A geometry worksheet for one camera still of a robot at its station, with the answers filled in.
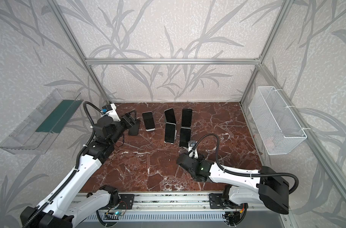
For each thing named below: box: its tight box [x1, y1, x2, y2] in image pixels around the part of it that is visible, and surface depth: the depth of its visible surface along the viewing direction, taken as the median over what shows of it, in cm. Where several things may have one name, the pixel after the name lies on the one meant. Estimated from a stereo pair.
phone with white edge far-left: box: [141, 111, 156, 132], surface depth 101 cm
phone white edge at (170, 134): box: [163, 122, 177, 145], surface depth 93 cm
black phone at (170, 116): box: [164, 107, 177, 124], surface depth 102 cm
